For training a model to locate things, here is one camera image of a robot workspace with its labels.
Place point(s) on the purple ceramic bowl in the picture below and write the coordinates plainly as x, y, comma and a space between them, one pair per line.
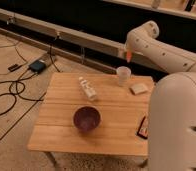
86, 119

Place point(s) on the red black packet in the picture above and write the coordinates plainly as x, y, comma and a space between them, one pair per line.
143, 128

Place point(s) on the small black device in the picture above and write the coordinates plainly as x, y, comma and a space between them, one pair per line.
13, 67

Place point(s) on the wooden table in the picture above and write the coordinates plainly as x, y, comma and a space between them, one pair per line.
121, 113

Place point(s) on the orange pepper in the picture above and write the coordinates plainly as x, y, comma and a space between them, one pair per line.
128, 56

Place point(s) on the beige sponge block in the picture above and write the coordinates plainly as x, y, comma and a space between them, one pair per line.
139, 88

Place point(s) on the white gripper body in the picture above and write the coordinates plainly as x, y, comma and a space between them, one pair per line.
130, 46

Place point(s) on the long metal rail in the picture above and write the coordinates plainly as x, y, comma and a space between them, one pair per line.
93, 26

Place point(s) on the white plastic bottle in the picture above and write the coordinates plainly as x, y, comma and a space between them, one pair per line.
88, 90

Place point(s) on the white ceramic cup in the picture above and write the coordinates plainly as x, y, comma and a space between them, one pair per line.
123, 73

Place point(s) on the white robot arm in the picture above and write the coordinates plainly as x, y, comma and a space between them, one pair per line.
172, 106

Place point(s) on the black power adapter box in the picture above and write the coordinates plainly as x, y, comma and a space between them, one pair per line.
37, 66

